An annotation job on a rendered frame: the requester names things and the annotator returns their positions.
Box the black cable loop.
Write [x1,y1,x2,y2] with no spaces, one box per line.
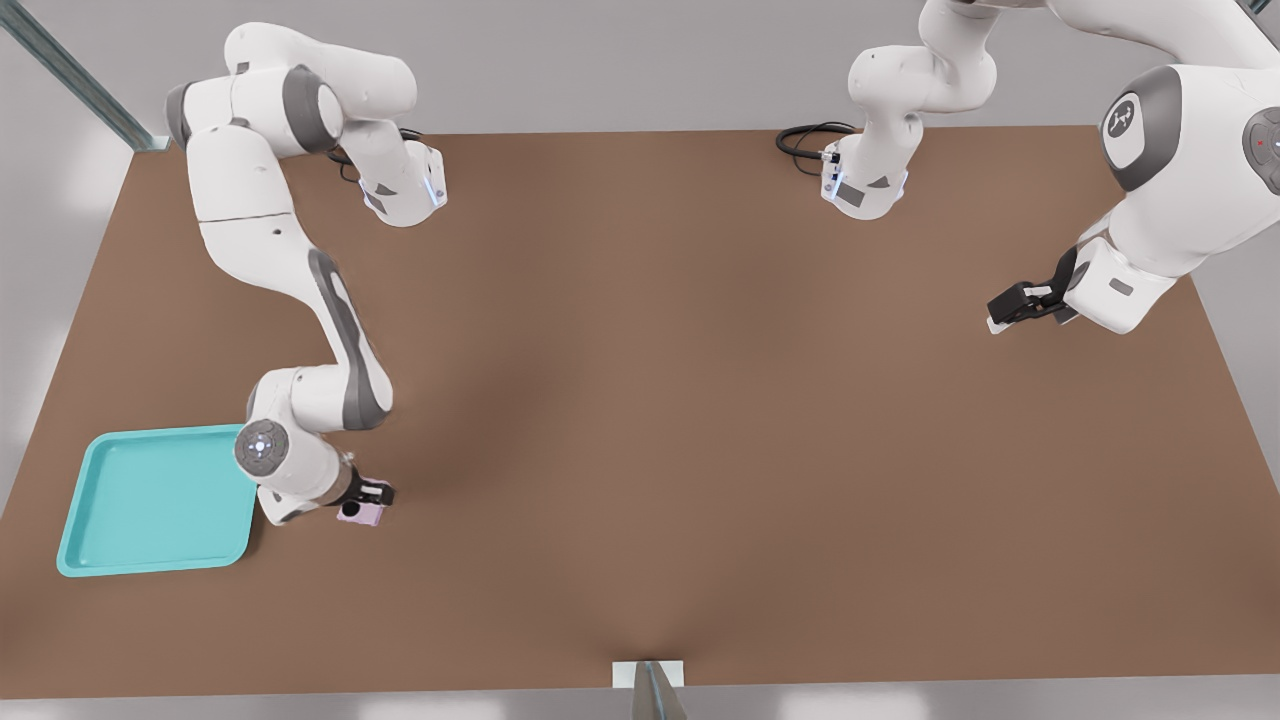
[776,122,859,178]
[327,128,425,184]

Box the pale blue-green tray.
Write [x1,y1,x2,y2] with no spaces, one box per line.
[56,423,258,578]

